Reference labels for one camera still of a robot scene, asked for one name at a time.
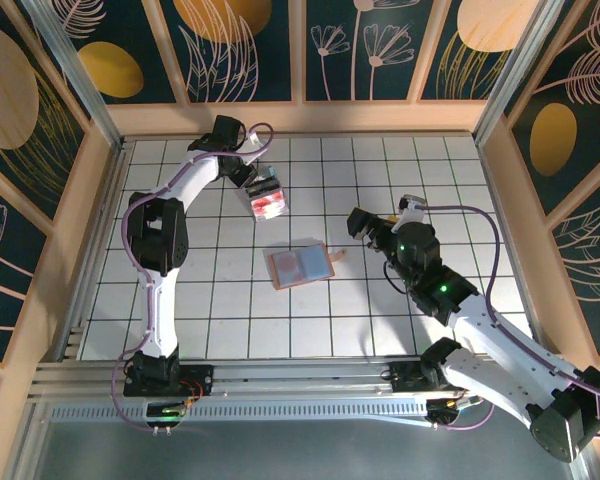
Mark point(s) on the teal plastic card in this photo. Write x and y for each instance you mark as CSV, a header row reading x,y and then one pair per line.
x,y
270,173

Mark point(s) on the black logo card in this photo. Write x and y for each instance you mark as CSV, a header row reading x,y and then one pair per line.
x,y
262,189

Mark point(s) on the white red circles card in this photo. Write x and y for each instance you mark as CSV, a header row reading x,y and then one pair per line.
x,y
267,206

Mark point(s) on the clear box with red item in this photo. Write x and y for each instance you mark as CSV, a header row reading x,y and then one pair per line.
x,y
267,220

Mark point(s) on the blue plastic card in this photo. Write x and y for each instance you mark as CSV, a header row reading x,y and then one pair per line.
x,y
317,262

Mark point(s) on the red plastic card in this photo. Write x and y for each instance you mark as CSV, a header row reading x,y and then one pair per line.
x,y
287,267

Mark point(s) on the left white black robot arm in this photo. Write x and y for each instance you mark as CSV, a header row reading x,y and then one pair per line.
x,y
162,320

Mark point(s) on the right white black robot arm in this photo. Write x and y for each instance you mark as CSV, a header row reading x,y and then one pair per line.
x,y
500,340

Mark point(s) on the orange circle leaf art panel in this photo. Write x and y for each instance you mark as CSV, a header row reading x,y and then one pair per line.
x,y
275,50

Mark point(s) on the small controller board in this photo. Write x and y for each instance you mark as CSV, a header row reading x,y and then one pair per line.
x,y
445,407
167,411

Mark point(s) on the grey metal plate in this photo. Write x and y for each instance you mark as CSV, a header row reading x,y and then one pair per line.
x,y
300,455

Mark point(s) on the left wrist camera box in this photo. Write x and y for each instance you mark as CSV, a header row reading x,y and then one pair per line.
x,y
257,150

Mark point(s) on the aluminium side rail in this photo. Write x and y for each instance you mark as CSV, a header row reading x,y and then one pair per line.
x,y
95,250
524,280

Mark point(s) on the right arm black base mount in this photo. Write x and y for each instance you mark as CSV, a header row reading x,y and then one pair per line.
x,y
405,377

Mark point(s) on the yellow oval wall art panel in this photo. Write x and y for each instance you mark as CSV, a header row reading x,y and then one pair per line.
x,y
553,140
130,30

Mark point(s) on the two flowers wall art panel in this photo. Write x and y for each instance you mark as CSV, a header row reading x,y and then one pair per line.
x,y
400,80

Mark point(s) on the aluminium frame post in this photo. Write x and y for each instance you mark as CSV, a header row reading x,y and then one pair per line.
x,y
517,75
82,82

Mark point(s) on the long aluminium base rail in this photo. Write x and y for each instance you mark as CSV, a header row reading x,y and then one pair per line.
x,y
290,380

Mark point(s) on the pink leaf wall art panel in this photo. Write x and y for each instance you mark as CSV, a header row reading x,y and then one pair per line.
x,y
595,270

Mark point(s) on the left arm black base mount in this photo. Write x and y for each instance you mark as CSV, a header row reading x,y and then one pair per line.
x,y
200,377

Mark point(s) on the peach circle wall art panel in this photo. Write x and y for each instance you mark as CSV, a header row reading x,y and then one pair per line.
x,y
447,30
10,90

